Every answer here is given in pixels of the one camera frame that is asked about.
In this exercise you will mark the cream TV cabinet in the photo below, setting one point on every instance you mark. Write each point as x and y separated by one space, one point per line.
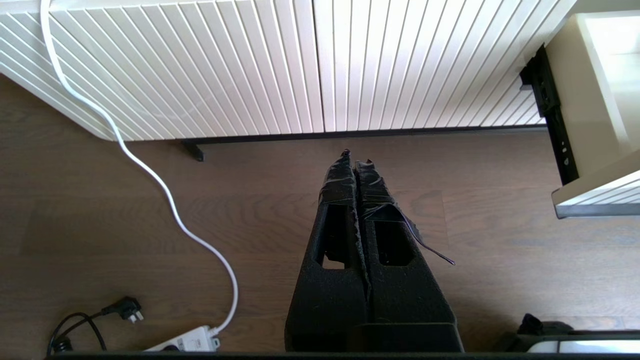
250 65

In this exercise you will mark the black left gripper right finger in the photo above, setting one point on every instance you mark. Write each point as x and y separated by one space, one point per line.
410 300

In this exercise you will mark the black white robot base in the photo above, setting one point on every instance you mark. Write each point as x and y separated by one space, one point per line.
545 327

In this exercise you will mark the white power strip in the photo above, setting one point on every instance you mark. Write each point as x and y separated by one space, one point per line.
192 341

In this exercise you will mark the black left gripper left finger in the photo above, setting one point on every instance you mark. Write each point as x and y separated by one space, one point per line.
325 300

